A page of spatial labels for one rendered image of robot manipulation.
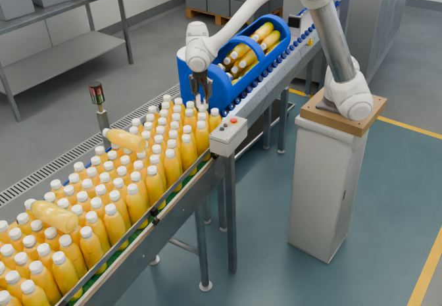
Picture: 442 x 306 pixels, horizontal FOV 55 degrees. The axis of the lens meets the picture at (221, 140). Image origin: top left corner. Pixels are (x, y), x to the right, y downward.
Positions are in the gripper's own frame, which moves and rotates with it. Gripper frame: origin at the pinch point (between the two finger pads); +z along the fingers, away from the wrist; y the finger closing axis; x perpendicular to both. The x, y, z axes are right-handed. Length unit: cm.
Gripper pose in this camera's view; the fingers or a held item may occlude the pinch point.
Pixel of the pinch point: (202, 102)
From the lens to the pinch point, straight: 216.0
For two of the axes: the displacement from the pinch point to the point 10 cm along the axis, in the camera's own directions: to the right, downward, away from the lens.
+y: -8.6, -2.7, 4.3
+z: 0.3, 8.1, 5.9
